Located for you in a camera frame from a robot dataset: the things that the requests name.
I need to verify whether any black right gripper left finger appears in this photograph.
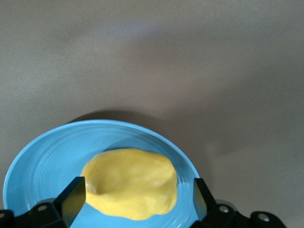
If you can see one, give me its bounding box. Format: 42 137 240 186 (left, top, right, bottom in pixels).
0 176 86 228

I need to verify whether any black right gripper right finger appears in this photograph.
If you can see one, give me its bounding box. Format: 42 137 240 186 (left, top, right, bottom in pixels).
190 178 285 228

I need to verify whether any yellow potato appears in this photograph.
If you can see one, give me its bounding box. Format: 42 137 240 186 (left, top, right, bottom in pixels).
80 148 179 221

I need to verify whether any blue round plate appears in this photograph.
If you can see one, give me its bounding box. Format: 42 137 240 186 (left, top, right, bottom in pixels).
2 119 203 228

